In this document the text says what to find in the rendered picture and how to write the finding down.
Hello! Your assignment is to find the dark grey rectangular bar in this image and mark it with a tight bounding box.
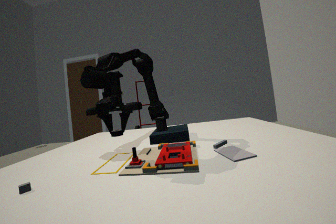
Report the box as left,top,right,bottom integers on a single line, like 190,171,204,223
213,140,227,149

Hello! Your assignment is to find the black and grey wheel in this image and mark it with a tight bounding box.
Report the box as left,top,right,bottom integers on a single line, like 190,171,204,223
111,130,123,137

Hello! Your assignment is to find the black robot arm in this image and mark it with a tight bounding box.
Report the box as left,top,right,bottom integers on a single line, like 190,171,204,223
80,49,169,132

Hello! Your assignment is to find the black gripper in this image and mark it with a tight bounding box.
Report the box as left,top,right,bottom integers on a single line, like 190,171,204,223
86,88,142,134

